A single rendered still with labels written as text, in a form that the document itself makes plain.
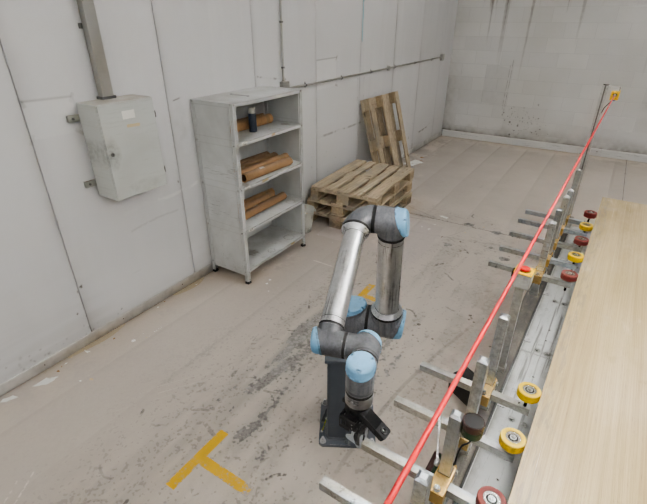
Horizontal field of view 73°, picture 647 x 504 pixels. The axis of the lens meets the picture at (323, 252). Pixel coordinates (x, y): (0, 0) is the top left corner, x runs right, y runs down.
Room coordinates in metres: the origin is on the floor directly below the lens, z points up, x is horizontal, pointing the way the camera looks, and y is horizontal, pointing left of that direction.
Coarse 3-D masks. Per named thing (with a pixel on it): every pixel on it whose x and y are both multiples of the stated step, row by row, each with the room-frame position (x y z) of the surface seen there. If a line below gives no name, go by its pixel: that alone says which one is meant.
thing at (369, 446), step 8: (368, 440) 1.00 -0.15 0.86; (368, 448) 0.97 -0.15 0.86; (376, 448) 0.97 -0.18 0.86; (384, 448) 0.97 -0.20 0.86; (376, 456) 0.95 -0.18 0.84; (384, 456) 0.94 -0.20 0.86; (392, 456) 0.94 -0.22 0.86; (400, 456) 0.94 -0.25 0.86; (392, 464) 0.92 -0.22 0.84; (400, 464) 0.91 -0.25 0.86; (416, 472) 0.88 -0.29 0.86; (448, 488) 0.83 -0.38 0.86; (456, 488) 0.83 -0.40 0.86; (448, 496) 0.82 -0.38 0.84; (456, 496) 0.81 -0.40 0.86; (464, 496) 0.80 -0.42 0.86; (472, 496) 0.80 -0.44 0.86
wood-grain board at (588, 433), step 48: (624, 240) 2.41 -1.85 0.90; (576, 288) 1.87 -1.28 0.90; (624, 288) 1.87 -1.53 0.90; (576, 336) 1.49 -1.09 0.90; (624, 336) 1.49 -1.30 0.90; (576, 384) 1.21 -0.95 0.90; (624, 384) 1.21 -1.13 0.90; (576, 432) 1.00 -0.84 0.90; (624, 432) 1.00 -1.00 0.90; (528, 480) 0.83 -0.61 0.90; (576, 480) 0.83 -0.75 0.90; (624, 480) 0.83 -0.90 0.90
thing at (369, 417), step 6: (360, 414) 0.98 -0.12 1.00; (366, 414) 0.99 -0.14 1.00; (372, 414) 0.99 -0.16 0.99; (366, 420) 0.97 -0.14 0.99; (372, 420) 0.98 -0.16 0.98; (378, 420) 0.98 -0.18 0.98; (372, 426) 0.96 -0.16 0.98; (378, 426) 0.96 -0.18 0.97; (384, 426) 0.97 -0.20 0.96; (372, 432) 0.96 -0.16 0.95; (378, 432) 0.95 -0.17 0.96; (384, 432) 0.95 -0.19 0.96; (378, 438) 0.94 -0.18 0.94; (384, 438) 0.94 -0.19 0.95
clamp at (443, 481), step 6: (438, 468) 0.89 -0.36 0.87; (456, 468) 0.90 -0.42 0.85; (438, 474) 0.87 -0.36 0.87; (456, 474) 0.88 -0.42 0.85; (432, 480) 0.85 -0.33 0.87; (438, 480) 0.85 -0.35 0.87; (444, 480) 0.85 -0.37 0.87; (450, 480) 0.85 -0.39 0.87; (432, 486) 0.83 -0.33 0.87; (444, 486) 0.83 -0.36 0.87; (432, 492) 0.81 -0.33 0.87; (438, 492) 0.81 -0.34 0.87; (444, 492) 0.81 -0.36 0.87; (432, 498) 0.81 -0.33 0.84; (438, 498) 0.80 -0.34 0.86; (444, 498) 0.81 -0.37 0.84
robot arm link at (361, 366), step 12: (348, 360) 1.02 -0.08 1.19; (360, 360) 1.02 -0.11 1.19; (372, 360) 1.02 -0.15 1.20; (348, 372) 0.99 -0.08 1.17; (360, 372) 0.97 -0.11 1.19; (372, 372) 0.98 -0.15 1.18; (348, 384) 0.99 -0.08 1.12; (360, 384) 0.97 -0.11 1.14; (372, 384) 0.99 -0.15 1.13; (348, 396) 0.99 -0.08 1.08; (360, 396) 0.97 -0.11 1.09
